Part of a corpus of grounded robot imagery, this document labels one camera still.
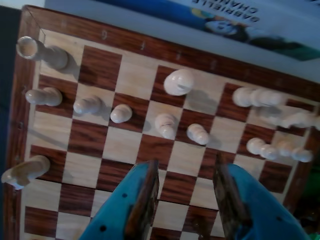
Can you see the blue illustrated panda book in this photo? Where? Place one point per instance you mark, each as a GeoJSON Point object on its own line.
{"type": "Point", "coordinates": [155, 12]}

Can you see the white Gabrielle Chanel book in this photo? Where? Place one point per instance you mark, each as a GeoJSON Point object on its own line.
{"type": "Point", "coordinates": [287, 15]}

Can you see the white wooden knight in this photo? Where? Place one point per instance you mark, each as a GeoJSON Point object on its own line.
{"type": "Point", "coordinates": [300, 120]}
{"type": "Point", "coordinates": [32, 167]}

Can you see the green plastic tray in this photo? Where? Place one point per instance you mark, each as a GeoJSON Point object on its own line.
{"type": "Point", "coordinates": [315, 237]}

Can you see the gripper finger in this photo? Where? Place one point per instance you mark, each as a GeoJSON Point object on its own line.
{"type": "Point", "coordinates": [260, 207]}
{"type": "Point", "coordinates": [117, 207]}

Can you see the dark grey desk mat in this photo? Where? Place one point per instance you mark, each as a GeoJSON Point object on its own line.
{"type": "Point", "coordinates": [5, 75]}

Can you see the white wooden pawn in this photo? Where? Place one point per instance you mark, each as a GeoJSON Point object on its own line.
{"type": "Point", "coordinates": [87, 105]}
{"type": "Point", "coordinates": [197, 133]}
{"type": "Point", "coordinates": [300, 153]}
{"type": "Point", "coordinates": [47, 96]}
{"type": "Point", "coordinates": [257, 146]}
{"type": "Point", "coordinates": [121, 113]}

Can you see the white wooden bishop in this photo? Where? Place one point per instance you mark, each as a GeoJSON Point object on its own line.
{"type": "Point", "coordinates": [243, 97]}

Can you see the white wooden rook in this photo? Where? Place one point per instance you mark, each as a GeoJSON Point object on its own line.
{"type": "Point", "coordinates": [52, 57]}

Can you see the wooden chess board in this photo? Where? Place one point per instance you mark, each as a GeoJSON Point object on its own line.
{"type": "Point", "coordinates": [100, 65]}

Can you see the white wooden king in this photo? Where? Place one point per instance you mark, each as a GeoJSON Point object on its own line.
{"type": "Point", "coordinates": [178, 82]}

